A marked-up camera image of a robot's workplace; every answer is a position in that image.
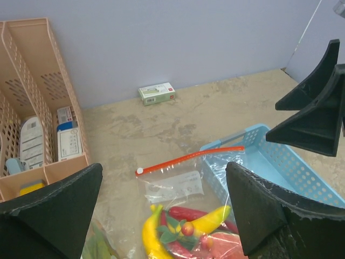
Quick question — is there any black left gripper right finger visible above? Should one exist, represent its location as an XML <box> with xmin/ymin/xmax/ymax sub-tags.
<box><xmin>226</xmin><ymin>162</ymin><xmax>344</xmax><ymax>258</ymax></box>

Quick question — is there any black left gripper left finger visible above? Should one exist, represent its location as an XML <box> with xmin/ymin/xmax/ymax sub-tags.
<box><xmin>1</xmin><ymin>163</ymin><xmax>103</xmax><ymax>258</ymax></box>

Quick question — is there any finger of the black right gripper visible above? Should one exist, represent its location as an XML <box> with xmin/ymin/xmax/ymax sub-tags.
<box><xmin>275</xmin><ymin>39</ymin><xmax>340</xmax><ymax>111</ymax></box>
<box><xmin>266</xmin><ymin>64</ymin><xmax>344</xmax><ymax>157</ymax></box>

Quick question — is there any green leafy vegetable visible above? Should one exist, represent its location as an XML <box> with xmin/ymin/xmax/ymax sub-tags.
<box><xmin>81</xmin><ymin>222</ymin><xmax>116</xmax><ymax>259</ymax></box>

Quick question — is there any watermelon slice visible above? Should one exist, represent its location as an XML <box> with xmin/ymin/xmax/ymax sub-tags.
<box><xmin>200</xmin><ymin>232</ymin><xmax>248</xmax><ymax>259</ymax></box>

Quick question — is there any clear polka dot zip bag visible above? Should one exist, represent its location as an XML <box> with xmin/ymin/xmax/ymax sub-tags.
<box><xmin>80</xmin><ymin>218</ymin><xmax>135</xmax><ymax>259</ymax></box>

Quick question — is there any yellow banana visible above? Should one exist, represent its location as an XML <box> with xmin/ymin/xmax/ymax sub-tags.
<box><xmin>181</xmin><ymin>205</ymin><xmax>231</xmax><ymax>237</ymax></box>
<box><xmin>142</xmin><ymin>205</ymin><xmax>173</xmax><ymax>259</ymax></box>

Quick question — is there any clear bag with orange zipper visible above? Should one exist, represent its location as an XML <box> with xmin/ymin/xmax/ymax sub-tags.
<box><xmin>135</xmin><ymin>146</ymin><xmax>244</xmax><ymax>258</ymax></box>

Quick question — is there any red yellow fruit sprig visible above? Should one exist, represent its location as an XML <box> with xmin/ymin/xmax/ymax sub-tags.
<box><xmin>156</xmin><ymin>217</ymin><xmax>215</xmax><ymax>250</ymax></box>

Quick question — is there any yellow block in organizer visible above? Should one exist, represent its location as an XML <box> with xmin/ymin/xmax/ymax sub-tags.
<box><xmin>19</xmin><ymin>179</ymin><xmax>46</xmax><ymax>196</ymax></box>

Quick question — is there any light blue plastic basket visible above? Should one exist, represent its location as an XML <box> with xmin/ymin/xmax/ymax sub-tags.
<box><xmin>201</xmin><ymin>124</ymin><xmax>344</xmax><ymax>208</ymax></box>

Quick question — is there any white bottle in organizer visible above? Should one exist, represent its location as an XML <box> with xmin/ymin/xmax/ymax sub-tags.
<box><xmin>19</xmin><ymin>117</ymin><xmax>44</xmax><ymax>170</ymax></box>

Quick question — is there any peach plastic file organizer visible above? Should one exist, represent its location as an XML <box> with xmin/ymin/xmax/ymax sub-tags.
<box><xmin>1</xmin><ymin>18</ymin><xmax>91</xmax><ymax>202</ymax></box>

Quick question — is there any white blue box in organizer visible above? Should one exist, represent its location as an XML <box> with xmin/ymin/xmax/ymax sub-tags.
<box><xmin>57</xmin><ymin>106</ymin><xmax>82</xmax><ymax>161</ymax></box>

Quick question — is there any green and white small box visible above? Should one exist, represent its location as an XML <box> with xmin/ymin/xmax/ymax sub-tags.
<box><xmin>138</xmin><ymin>83</ymin><xmax>176</xmax><ymax>106</ymax></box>

